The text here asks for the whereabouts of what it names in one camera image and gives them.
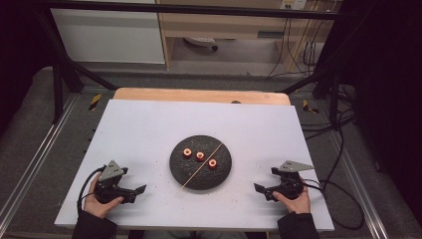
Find hanging black cables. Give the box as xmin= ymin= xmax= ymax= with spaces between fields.
xmin=266 ymin=13 xmax=327 ymax=80

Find aluminium floor rail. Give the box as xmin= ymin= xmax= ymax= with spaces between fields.
xmin=0 ymin=95 xmax=80 ymax=227
xmin=327 ymin=130 xmax=390 ymax=239

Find white cabinet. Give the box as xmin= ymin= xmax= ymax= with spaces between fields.
xmin=51 ymin=0 xmax=166 ymax=65

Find bamboo skewer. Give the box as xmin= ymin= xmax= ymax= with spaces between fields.
xmin=177 ymin=142 xmax=224 ymax=193

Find hand-held gripper cable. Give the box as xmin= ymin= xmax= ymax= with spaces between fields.
xmin=77 ymin=166 xmax=106 ymax=215
xmin=302 ymin=178 xmax=365 ymax=231

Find person's left hand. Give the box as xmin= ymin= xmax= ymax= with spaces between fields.
xmin=83 ymin=172 xmax=124 ymax=219

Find right hand-held gripper cable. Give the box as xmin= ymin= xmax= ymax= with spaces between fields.
xmin=302 ymin=178 xmax=365 ymax=231

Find white board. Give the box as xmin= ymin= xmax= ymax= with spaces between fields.
xmin=54 ymin=99 xmax=335 ymax=232

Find dark curtain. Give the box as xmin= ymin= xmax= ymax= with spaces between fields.
xmin=326 ymin=0 xmax=422 ymax=218
xmin=0 ymin=0 xmax=54 ymax=135

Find white wall socket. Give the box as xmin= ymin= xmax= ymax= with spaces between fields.
xmin=280 ymin=0 xmax=309 ymax=11

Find black floor cables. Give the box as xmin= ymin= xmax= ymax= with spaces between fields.
xmin=300 ymin=83 xmax=357 ymax=141

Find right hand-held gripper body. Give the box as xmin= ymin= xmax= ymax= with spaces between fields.
xmin=265 ymin=159 xmax=315 ymax=201

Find wooden desk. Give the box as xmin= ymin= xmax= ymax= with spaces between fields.
xmin=155 ymin=0 xmax=334 ymax=74

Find person's right hand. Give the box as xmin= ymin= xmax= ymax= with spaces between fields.
xmin=272 ymin=178 xmax=312 ymax=215

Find grey chair base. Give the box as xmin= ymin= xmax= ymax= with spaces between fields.
xmin=183 ymin=36 xmax=220 ymax=52

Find wooden table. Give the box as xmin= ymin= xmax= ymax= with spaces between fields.
xmin=112 ymin=87 xmax=293 ymax=107

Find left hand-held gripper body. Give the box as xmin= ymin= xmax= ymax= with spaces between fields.
xmin=94 ymin=159 xmax=137 ymax=204

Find left hand-held gripper cable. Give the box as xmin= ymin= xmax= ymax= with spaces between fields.
xmin=77 ymin=166 xmax=106 ymax=215

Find black round plate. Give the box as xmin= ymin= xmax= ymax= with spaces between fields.
xmin=169 ymin=134 xmax=233 ymax=191

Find black metal frame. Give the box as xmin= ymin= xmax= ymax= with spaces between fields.
xmin=33 ymin=0 xmax=362 ymax=131

